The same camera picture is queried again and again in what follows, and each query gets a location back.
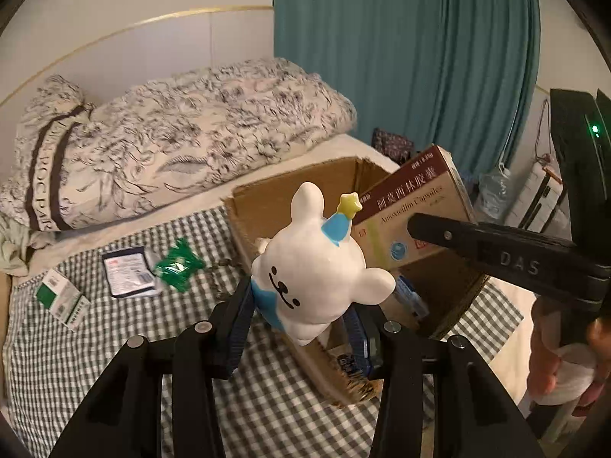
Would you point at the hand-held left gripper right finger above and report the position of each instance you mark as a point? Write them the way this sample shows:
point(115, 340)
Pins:
point(359, 338)

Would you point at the green and white medicine box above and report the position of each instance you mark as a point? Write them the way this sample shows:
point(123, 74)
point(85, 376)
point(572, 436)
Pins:
point(64, 300)

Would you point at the cardboard box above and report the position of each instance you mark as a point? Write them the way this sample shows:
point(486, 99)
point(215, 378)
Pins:
point(267, 210)

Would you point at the light green towel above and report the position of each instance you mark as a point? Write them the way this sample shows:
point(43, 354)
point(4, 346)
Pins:
point(16, 243)

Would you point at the green snack packet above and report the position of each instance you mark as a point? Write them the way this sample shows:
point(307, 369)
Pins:
point(179, 265)

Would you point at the teal curtain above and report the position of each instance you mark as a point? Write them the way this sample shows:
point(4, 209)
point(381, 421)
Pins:
point(405, 47)

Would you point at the blue and white small packet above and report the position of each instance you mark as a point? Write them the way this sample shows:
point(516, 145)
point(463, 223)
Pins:
point(413, 296)

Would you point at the white bear figurine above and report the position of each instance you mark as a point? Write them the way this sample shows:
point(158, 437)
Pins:
point(310, 267)

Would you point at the clear plastic bottle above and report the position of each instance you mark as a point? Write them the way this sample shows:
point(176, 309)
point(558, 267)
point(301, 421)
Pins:
point(494, 191)

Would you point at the green checked blanket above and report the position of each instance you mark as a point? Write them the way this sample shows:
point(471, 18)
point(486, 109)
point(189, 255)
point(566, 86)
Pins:
point(119, 334)

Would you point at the red and beige medicine box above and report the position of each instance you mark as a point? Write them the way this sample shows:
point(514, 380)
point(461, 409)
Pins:
point(415, 195)

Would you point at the floral duvet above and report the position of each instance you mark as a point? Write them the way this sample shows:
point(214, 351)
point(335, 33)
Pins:
point(167, 138)

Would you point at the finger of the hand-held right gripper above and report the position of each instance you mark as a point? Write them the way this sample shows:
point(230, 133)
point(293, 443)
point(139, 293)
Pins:
point(458, 236)

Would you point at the dark patterned cushion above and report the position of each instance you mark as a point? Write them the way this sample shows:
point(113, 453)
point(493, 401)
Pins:
point(391, 143)

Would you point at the navy tissue pack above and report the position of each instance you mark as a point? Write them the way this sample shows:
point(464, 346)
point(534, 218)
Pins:
point(129, 272)

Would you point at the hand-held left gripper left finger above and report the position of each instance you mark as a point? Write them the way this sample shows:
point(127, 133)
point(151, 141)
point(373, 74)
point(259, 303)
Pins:
point(238, 317)

